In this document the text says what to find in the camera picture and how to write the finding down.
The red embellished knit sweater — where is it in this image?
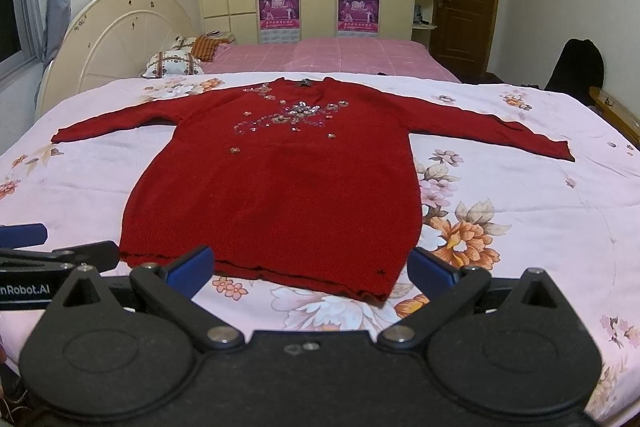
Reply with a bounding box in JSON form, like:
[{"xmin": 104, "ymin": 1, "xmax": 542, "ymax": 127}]
[{"xmin": 54, "ymin": 78, "xmax": 570, "ymax": 300}]

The white floral bed quilt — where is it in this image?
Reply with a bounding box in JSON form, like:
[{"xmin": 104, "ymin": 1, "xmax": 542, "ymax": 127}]
[{"xmin": 1, "ymin": 72, "xmax": 639, "ymax": 426}]

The cream arched headboard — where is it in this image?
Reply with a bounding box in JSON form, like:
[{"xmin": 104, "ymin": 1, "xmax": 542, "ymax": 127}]
[{"xmin": 36, "ymin": 0, "xmax": 196, "ymax": 117}]

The white patterned pillow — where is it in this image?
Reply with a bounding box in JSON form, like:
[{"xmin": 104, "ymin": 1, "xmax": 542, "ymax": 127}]
[{"xmin": 141, "ymin": 50, "xmax": 204, "ymax": 79}]

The pink checked bed sheet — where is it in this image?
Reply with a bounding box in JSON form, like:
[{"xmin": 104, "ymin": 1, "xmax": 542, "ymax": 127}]
[{"xmin": 203, "ymin": 38, "xmax": 459, "ymax": 82}]

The orange knitted pillow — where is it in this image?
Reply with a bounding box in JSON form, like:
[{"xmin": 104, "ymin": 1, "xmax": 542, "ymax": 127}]
[{"xmin": 190, "ymin": 35, "xmax": 228, "ymax": 63}]

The black bag on chair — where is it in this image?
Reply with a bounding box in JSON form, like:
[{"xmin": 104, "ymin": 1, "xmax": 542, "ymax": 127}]
[{"xmin": 544, "ymin": 39, "xmax": 605, "ymax": 106}]

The lower right purple poster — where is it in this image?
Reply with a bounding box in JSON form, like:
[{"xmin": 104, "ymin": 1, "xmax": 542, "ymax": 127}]
[{"xmin": 337, "ymin": 0, "xmax": 380, "ymax": 37}]

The purple poster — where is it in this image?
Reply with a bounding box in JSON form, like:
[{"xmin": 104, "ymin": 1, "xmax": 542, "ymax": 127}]
[
  {"xmin": 258, "ymin": 0, "xmax": 299, "ymax": 30},
  {"xmin": 337, "ymin": 0, "xmax": 380, "ymax": 37}
]

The lower left purple poster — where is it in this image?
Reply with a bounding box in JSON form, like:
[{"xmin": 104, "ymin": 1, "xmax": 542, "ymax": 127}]
[{"xmin": 258, "ymin": 0, "xmax": 299, "ymax": 30}]

